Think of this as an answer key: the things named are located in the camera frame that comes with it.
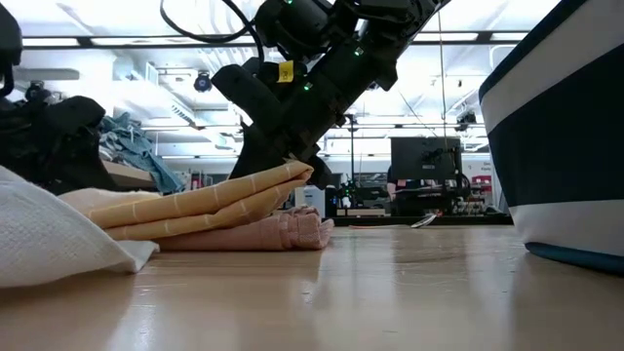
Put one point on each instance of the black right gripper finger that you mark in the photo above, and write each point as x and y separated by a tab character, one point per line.
319	173
258	151

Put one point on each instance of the pink towel with white lines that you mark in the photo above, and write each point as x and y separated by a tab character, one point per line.
273	234

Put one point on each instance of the yellow towel with white lines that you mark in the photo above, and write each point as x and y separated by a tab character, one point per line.
195	205

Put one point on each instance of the white waffle towel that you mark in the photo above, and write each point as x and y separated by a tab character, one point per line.
49	234

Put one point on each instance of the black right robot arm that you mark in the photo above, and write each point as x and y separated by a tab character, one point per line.
341	19

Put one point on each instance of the white device with blue display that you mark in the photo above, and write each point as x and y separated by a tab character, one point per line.
314	200

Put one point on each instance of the teal cloth pile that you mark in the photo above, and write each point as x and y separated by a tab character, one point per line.
141	151

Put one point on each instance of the black round lamp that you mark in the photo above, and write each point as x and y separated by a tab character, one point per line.
202	82

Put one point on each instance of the black monitor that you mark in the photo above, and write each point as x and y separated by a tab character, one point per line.
424	158

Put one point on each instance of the navy and white fabric basket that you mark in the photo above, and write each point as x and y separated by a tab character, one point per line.
560	156

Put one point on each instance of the wooden workbench with grey frame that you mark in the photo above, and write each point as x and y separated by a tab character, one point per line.
129	175

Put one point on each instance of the black metal table frame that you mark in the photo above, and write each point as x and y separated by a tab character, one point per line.
439	220

